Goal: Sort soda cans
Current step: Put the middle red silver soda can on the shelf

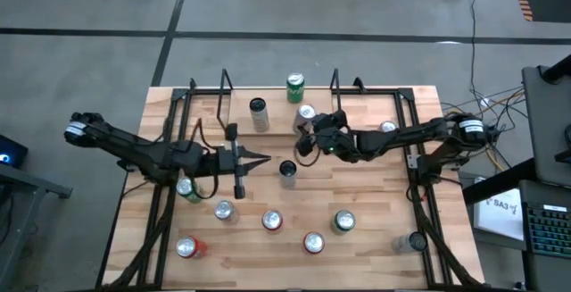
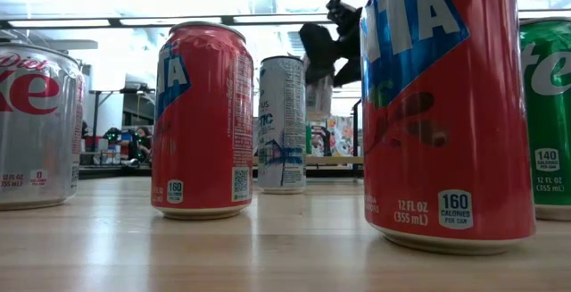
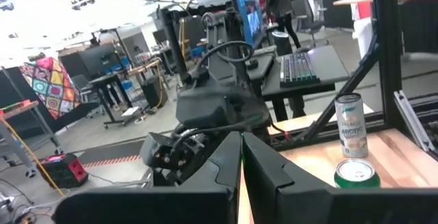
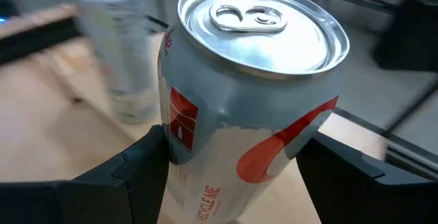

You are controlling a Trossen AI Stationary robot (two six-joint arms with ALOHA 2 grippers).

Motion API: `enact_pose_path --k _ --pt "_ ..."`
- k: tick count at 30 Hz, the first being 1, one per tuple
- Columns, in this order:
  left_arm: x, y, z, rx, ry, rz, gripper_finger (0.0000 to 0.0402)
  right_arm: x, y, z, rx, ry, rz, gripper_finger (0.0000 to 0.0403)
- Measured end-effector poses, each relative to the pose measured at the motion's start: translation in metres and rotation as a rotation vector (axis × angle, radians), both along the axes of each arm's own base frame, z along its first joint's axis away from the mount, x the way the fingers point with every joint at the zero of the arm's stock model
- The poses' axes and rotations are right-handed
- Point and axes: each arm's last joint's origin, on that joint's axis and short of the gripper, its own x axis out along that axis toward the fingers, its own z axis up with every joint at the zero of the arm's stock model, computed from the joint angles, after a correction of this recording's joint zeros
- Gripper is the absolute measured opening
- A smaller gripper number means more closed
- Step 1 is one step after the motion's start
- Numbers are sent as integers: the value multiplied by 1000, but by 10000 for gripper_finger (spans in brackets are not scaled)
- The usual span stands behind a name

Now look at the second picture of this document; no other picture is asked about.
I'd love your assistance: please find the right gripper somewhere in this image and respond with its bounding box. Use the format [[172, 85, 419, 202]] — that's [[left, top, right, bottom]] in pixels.
[[297, 0, 363, 88]]

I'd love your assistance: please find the silver Diet Coke can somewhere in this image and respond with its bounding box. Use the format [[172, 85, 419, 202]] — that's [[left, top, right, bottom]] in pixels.
[[0, 41, 86, 212], [305, 75, 335, 122]]

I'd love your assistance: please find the orange Fanta can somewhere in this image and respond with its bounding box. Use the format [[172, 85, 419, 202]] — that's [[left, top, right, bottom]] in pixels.
[[360, 0, 537, 256], [150, 21, 255, 221]]

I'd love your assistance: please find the ceiling air vent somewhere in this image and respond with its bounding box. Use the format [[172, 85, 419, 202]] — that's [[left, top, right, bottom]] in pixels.
[[287, 30, 302, 55]]

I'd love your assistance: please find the colourful patterned object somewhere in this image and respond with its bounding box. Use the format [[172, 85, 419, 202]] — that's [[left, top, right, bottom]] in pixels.
[[310, 115, 354, 157]]

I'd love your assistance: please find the black metal shelf stand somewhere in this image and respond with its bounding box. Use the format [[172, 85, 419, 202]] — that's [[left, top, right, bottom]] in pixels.
[[351, 96, 363, 179]]

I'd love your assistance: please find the white Celsius Arctic slim can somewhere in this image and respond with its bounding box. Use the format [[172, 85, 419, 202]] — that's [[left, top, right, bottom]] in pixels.
[[257, 54, 308, 196]]

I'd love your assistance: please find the person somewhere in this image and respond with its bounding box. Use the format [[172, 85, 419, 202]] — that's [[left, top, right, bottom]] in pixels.
[[131, 125, 153, 163]]

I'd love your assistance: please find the black table frame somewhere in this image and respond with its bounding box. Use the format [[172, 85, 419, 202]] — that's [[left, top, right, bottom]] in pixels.
[[79, 166, 365, 179]]

